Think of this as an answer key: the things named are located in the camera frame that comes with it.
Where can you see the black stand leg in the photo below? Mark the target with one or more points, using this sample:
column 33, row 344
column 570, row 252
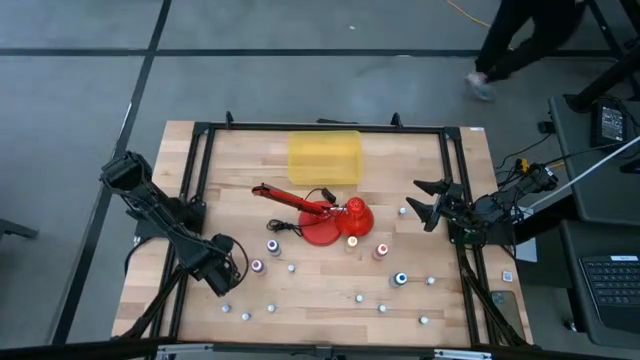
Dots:
column 600, row 82

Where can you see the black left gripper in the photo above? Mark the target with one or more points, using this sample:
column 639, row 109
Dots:
column 220, row 272

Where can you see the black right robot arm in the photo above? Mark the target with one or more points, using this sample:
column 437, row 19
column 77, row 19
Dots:
column 490, row 207

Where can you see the black keyboard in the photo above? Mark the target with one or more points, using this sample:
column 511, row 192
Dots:
column 612, row 285

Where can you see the dark smartphone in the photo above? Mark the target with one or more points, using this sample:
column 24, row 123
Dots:
column 507, row 310

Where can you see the black power plug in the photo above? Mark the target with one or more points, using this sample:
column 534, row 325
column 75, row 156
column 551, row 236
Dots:
column 545, row 127

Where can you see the black power adapter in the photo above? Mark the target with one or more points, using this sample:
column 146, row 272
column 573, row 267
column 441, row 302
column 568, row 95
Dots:
column 612, row 122

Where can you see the person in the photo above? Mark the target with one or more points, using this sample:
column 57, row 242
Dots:
column 505, row 45

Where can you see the yellow cap food coloring bottle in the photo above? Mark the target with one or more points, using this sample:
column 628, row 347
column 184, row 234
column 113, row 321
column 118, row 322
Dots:
column 352, row 243

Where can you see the grey chair foot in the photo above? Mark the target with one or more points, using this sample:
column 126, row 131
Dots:
column 15, row 229

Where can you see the red cap food coloring bottle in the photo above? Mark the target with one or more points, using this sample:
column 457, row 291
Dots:
column 380, row 251

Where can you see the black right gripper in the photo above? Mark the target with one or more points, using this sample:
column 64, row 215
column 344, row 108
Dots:
column 452, row 202

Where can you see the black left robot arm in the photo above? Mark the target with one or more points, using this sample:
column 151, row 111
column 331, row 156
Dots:
column 150, row 200

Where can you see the blue cap food coloring bottle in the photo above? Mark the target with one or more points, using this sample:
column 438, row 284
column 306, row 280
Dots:
column 398, row 279

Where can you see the white rod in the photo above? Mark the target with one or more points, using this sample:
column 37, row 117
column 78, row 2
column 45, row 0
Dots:
column 585, row 172

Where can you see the yellow translucent plastic bin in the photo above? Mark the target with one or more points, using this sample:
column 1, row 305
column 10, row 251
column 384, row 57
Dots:
column 325, row 150

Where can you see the red desk lamp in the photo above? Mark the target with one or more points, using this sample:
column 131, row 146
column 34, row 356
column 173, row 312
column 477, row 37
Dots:
column 320, row 230

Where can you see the small white square tag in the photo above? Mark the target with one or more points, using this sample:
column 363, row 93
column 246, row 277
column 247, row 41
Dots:
column 507, row 276

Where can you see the dark grey side desk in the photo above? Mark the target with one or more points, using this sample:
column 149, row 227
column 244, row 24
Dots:
column 600, row 200

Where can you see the pink cap food coloring bottle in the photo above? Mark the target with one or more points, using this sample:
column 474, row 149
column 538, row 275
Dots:
column 257, row 266

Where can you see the purple cap food coloring bottle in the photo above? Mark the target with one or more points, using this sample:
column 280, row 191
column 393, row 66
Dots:
column 273, row 247

